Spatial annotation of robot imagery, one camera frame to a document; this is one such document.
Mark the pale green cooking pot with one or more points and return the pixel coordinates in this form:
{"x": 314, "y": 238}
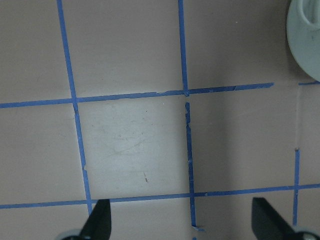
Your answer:
{"x": 303, "y": 35}

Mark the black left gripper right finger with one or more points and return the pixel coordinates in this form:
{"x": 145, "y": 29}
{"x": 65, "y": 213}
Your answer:
{"x": 267, "y": 223}

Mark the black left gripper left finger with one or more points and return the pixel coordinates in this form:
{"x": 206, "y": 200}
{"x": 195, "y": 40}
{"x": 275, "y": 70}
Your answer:
{"x": 99, "y": 224}

